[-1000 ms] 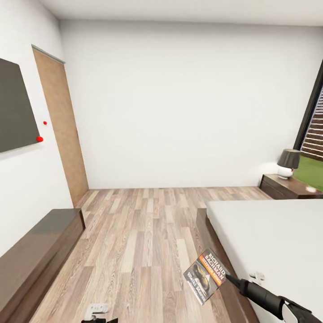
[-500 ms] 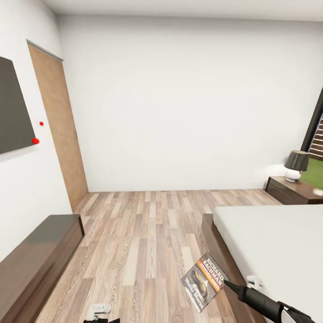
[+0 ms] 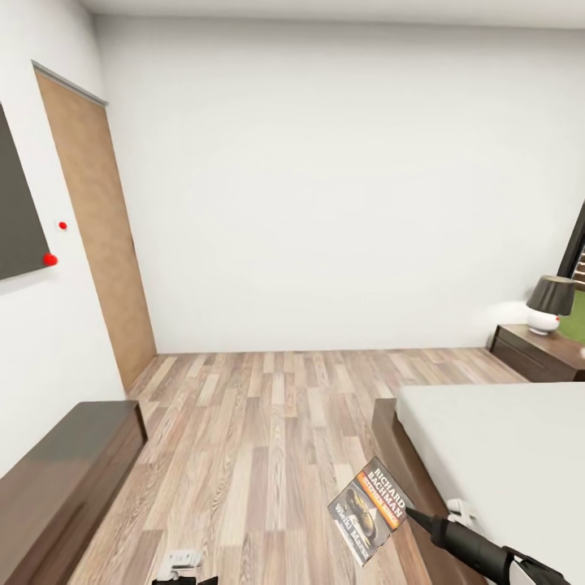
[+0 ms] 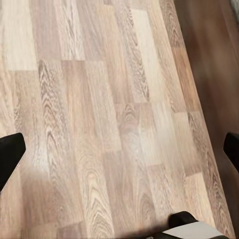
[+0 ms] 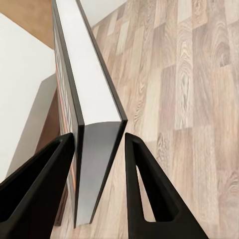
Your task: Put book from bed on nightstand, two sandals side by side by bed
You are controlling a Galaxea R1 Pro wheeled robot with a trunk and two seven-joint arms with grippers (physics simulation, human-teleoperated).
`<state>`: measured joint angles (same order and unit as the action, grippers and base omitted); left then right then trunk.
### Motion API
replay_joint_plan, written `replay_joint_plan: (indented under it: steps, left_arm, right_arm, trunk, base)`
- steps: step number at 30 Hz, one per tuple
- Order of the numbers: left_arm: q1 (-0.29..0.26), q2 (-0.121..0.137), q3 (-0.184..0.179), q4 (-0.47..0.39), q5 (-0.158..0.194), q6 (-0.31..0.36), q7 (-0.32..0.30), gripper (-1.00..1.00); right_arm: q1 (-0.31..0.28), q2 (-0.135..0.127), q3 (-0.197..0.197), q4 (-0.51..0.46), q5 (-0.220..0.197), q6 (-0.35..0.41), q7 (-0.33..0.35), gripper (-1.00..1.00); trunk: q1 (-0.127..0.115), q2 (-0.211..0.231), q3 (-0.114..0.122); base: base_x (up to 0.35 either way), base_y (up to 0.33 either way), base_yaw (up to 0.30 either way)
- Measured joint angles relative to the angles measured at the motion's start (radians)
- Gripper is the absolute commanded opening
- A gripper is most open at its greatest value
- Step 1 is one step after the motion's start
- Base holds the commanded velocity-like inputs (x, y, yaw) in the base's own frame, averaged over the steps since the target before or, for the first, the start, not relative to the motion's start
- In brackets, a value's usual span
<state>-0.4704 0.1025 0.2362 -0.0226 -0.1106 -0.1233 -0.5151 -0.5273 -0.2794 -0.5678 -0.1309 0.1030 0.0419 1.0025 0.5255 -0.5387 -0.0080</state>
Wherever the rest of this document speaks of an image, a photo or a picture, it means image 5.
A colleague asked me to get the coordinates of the hardback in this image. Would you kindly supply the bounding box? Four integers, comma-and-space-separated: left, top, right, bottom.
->
51, 0, 128, 229

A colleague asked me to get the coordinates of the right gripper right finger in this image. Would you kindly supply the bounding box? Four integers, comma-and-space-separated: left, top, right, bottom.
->
124, 132, 209, 239

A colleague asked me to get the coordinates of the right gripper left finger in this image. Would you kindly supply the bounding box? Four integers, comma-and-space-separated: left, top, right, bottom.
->
0, 132, 75, 239

